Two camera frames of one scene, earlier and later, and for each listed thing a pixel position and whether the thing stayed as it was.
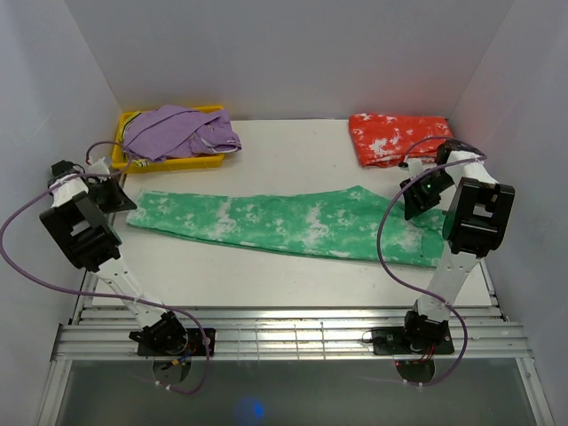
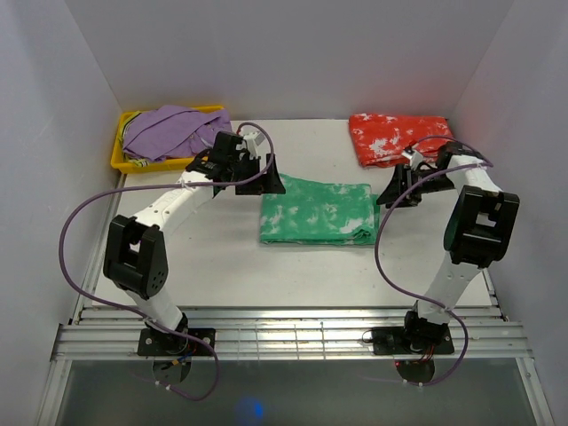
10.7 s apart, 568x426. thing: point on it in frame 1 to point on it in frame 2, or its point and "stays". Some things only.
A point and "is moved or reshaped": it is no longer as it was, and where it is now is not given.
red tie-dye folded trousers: [385, 139] stays
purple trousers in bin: [152, 136] stays
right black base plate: [412, 340] stays
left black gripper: [119, 200] to [272, 184]
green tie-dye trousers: [348, 221] is moved or reshaped
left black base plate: [196, 345] stays
